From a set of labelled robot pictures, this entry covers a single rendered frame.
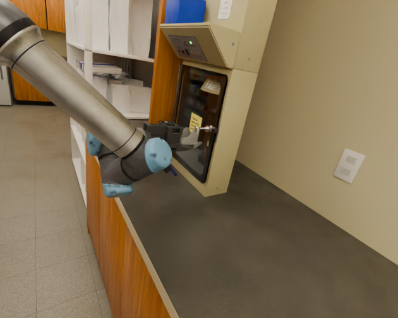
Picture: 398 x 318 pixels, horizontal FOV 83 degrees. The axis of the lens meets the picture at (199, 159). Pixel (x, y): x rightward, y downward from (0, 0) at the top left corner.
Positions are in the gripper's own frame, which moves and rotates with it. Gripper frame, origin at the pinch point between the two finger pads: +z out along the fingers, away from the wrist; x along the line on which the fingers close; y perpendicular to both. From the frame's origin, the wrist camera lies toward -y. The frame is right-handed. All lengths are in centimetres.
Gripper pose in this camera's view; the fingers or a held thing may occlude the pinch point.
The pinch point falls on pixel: (196, 143)
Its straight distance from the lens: 81.1
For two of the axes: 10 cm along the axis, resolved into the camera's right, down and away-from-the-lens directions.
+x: -5.4, -3.9, 7.4
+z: 8.2, -0.8, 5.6
